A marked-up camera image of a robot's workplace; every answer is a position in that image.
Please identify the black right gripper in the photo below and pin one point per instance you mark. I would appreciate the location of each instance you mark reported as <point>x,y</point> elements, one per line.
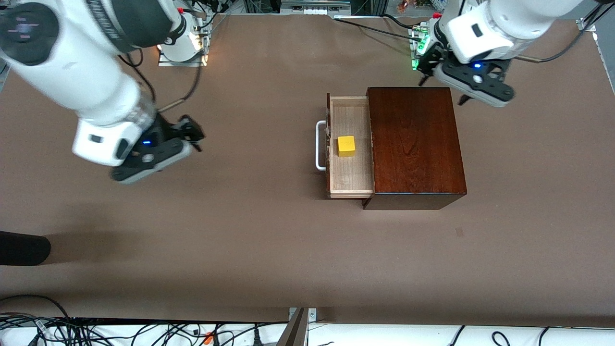
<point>169,130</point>

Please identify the dark wooden drawer cabinet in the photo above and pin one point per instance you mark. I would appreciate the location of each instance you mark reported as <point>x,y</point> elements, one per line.
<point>418,154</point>

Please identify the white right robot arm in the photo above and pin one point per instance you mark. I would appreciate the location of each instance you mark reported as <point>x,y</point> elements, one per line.
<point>86,77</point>

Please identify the black cylindrical object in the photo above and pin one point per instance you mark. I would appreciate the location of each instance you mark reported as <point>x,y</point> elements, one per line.
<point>21,248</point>

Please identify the metal bracket with post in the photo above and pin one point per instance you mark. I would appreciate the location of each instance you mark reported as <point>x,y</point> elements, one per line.
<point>298,329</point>

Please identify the aluminium frame corner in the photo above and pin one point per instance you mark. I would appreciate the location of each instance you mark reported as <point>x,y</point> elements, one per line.
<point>587,26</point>

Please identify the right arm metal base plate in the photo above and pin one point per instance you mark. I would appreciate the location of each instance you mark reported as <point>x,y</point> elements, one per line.
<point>166,62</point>

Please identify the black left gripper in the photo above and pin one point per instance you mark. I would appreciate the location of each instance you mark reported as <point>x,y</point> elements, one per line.
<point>429,59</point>

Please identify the yellow wooden block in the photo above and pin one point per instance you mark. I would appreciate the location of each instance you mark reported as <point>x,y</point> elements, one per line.
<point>346,145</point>

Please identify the white power strip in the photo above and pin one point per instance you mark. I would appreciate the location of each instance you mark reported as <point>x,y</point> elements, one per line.
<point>314,7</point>

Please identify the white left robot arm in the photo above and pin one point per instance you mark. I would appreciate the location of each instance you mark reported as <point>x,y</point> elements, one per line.
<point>504,24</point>

